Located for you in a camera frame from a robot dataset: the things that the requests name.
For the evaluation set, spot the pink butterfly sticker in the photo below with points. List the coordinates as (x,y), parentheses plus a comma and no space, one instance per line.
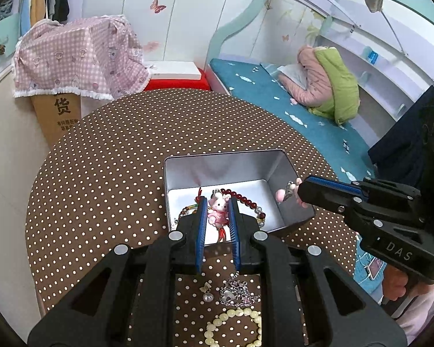
(157,6)

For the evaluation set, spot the teal bed sheet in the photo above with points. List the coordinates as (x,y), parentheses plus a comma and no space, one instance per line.
(267,94)

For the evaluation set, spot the white flat box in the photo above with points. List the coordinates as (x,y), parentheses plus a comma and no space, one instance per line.
(173,70)

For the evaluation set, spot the silver tin box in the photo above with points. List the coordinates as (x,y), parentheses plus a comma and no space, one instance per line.
(188,173)

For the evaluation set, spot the pink charm pendant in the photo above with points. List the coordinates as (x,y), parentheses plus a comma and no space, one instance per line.
(284,194)

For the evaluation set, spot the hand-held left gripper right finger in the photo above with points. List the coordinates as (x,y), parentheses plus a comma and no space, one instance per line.
(234,231)

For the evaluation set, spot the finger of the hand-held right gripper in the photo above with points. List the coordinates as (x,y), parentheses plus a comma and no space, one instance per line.
(322,198)
(332,185)

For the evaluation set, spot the person's right hand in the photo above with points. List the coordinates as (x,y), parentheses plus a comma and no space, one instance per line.
(395,283)

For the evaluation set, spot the pink checked cloth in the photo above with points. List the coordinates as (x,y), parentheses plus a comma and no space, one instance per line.
(79,61)

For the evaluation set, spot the person's right forearm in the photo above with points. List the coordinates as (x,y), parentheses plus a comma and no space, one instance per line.
(421,311)

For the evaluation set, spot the pearl drop earring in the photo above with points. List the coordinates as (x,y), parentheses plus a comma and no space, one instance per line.
(207,294)

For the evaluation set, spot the green padded jacket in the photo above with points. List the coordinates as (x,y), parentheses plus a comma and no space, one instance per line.
(338,83)

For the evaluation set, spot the pink padded jacket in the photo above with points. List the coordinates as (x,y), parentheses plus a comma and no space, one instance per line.
(313,79)

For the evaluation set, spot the small hanging pouch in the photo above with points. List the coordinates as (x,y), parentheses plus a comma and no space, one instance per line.
(373,1)

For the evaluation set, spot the teal bunk bed frame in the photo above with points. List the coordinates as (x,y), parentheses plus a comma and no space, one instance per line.
(238,14)

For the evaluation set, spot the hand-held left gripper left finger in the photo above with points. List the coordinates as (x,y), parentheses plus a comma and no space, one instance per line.
(201,231)

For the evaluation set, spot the white pillow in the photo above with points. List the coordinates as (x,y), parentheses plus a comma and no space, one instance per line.
(293,74)

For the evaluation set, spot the person's blue jeans leg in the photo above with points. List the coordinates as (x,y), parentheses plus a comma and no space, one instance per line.
(369,271)

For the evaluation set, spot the dark navy cloth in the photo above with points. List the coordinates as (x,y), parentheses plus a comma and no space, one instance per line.
(401,144)

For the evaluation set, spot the brown cardboard box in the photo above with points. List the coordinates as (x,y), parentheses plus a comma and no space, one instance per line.
(58,112)

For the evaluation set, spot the blue clip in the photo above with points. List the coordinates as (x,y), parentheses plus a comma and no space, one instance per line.
(373,56)

